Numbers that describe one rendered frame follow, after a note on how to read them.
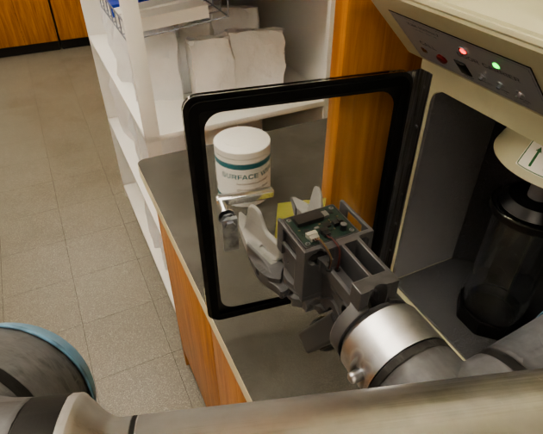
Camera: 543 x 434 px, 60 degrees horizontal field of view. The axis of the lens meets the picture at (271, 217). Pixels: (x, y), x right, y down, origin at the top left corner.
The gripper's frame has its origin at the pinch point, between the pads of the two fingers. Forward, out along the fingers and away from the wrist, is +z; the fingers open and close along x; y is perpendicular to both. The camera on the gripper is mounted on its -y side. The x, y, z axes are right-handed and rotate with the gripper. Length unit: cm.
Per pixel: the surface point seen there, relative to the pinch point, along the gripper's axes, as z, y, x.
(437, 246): 4.8, -21.9, -34.7
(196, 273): 28.8, -34.1, 2.9
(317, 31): 106, -17, -68
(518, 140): -6.9, 6.6, -28.8
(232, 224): 9.4, -7.5, 1.6
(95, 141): 275, -128, 4
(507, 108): -6.2, 10.9, -26.0
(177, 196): 56, -34, -1
